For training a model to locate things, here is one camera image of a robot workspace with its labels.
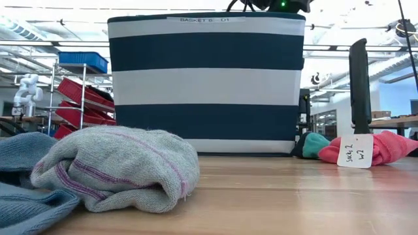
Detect teal purple black sock pair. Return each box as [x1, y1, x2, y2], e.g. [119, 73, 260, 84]
[291, 132, 332, 161]

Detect coral pink sock pair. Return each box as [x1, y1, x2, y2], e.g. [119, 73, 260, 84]
[318, 130, 418, 169]

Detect grey purple-striped sock pair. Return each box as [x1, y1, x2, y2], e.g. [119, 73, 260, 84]
[30, 126, 201, 214]

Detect blue-grey sock pair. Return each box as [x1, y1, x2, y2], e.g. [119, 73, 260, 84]
[0, 132, 81, 235]

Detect navy white striped fabric basket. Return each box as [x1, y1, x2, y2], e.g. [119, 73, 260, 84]
[106, 11, 307, 157]

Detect black upright monitor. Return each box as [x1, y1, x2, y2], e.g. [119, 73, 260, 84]
[348, 38, 374, 135]

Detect wooden desk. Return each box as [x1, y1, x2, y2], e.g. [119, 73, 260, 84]
[351, 116, 418, 131]

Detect blue storage bin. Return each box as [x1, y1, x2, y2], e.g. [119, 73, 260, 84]
[57, 51, 109, 74]

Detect metal shelf rack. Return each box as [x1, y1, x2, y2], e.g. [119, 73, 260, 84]
[45, 61, 115, 138]

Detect red storage bin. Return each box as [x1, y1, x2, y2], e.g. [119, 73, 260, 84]
[54, 100, 117, 128]
[54, 123, 79, 140]
[57, 77, 116, 114]

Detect black hanging cable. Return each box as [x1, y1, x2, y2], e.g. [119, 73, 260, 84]
[396, 0, 418, 93]

